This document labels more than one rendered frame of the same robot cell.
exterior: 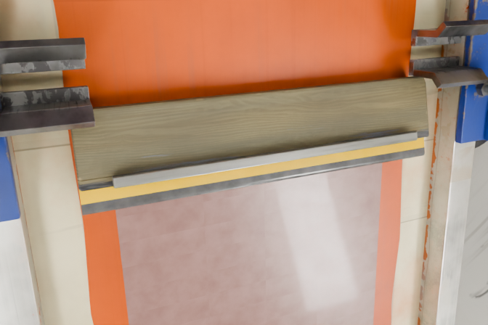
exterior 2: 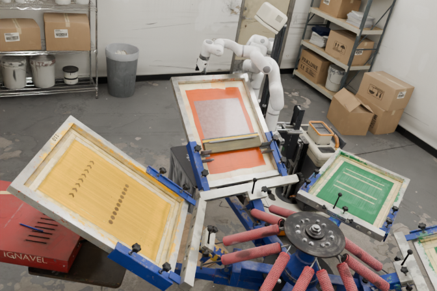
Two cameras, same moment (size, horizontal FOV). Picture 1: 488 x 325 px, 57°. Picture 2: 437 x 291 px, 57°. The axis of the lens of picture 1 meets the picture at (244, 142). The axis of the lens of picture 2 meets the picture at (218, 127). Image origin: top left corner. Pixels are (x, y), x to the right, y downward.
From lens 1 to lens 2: 2.31 m
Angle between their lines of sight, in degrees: 47
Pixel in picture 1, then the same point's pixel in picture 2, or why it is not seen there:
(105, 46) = (257, 155)
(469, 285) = not seen: outside the picture
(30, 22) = (266, 157)
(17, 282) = (263, 123)
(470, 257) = not seen: outside the picture
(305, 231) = (217, 126)
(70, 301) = (253, 119)
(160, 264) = (241, 123)
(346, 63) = (219, 156)
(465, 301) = not seen: outside the picture
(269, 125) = (235, 143)
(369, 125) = (217, 144)
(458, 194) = (189, 130)
